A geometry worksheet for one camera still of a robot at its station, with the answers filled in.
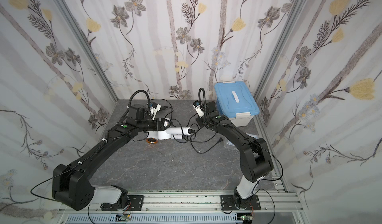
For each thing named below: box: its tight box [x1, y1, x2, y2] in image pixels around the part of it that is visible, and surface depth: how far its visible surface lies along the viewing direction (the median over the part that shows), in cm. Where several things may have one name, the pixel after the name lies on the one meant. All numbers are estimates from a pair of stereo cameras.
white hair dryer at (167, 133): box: [147, 126, 195, 140], surface depth 72 cm
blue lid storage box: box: [214, 81, 261, 127], surface depth 100 cm
